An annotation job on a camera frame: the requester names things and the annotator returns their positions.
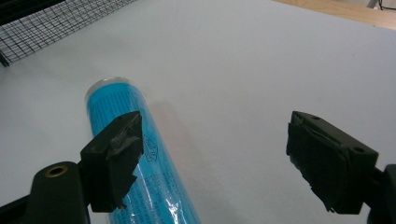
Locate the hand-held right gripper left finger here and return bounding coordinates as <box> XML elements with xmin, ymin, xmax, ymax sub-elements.
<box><xmin>79</xmin><ymin>110</ymin><xmax>145</xmax><ymax>214</ymax></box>

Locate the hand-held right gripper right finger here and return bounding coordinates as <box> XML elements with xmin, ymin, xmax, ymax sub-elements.
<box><xmin>286</xmin><ymin>110</ymin><xmax>379</xmax><ymax>216</ymax></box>

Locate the blue clear plastic tube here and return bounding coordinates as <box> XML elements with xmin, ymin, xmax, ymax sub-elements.
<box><xmin>84</xmin><ymin>77</ymin><xmax>203</xmax><ymax>224</ymax></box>

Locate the wooden table edge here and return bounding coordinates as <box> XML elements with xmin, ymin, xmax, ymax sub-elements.
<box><xmin>274</xmin><ymin>0</ymin><xmax>396</xmax><ymax>31</ymax></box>

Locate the black wire mesh panel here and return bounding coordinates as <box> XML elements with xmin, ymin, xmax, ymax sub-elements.
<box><xmin>0</xmin><ymin>0</ymin><xmax>138</xmax><ymax>67</ymax></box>

